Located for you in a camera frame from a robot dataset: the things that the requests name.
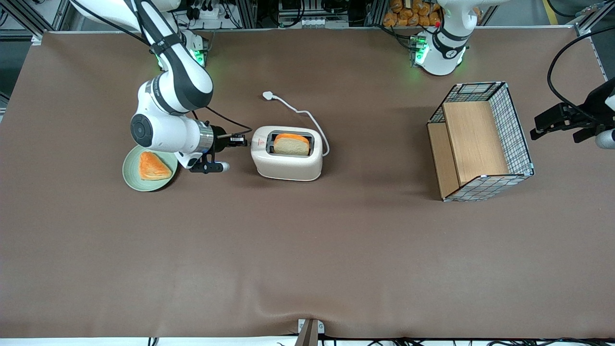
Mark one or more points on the metal table clamp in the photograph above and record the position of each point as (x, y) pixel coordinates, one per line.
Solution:
(310, 334)

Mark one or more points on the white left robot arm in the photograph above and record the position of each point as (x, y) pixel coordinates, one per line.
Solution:
(447, 53)

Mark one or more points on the aluminium frame strut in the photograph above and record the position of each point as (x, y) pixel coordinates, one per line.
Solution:
(29, 17)
(591, 17)

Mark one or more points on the green round plate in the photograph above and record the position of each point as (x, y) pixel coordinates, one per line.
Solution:
(132, 173)

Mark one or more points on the light wooden shelf insert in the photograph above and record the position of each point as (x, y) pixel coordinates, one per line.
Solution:
(473, 139)

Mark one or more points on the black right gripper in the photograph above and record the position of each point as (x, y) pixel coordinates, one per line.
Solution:
(219, 136)

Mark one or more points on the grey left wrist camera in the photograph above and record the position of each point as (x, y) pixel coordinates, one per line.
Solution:
(606, 139)

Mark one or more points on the orange triangular toast piece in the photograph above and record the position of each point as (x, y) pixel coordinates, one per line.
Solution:
(153, 167)

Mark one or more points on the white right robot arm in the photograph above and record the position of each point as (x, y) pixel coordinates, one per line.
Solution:
(182, 81)

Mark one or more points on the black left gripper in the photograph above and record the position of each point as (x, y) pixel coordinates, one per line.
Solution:
(592, 112)

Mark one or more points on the white power strip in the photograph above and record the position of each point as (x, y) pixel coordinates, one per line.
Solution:
(211, 13)

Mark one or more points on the bag of bread rolls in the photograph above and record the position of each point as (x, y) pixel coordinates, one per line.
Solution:
(408, 17)

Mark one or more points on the cream two-slot toaster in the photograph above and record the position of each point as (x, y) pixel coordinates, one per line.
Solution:
(288, 168)

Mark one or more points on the bread slice in toaster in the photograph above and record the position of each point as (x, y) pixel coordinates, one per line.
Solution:
(290, 144)

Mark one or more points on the brown table mat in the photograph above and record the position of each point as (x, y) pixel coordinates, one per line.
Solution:
(307, 240)

